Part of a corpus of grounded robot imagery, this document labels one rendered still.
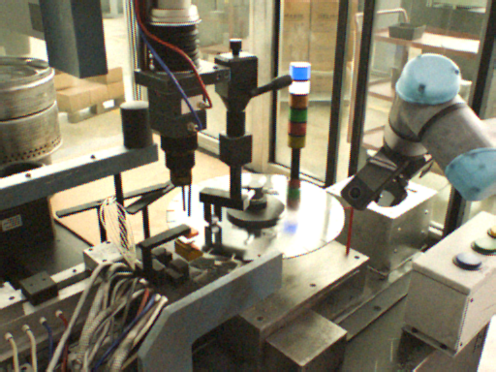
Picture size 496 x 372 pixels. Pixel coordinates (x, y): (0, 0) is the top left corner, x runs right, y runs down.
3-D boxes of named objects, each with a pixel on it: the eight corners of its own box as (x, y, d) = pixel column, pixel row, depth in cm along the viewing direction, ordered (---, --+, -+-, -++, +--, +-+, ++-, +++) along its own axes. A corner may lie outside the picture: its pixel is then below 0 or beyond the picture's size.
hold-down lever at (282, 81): (266, 84, 86) (267, 67, 85) (294, 92, 82) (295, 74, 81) (231, 93, 81) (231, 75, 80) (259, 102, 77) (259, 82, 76)
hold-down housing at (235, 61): (241, 156, 90) (242, 35, 81) (257, 165, 86) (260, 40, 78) (213, 163, 87) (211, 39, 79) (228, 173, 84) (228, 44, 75)
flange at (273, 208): (284, 227, 93) (284, 214, 92) (221, 223, 94) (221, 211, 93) (285, 198, 103) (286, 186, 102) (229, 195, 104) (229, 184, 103)
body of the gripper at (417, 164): (429, 174, 91) (449, 136, 80) (393, 202, 89) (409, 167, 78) (397, 145, 94) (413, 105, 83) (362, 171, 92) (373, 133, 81)
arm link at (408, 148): (415, 151, 74) (374, 115, 78) (407, 168, 78) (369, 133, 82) (451, 124, 76) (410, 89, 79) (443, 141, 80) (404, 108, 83)
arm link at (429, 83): (427, 108, 64) (389, 60, 68) (408, 155, 74) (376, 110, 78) (480, 84, 66) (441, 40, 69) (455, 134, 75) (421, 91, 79)
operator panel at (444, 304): (468, 269, 117) (481, 210, 110) (518, 292, 110) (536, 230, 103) (400, 327, 99) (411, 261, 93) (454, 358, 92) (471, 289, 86)
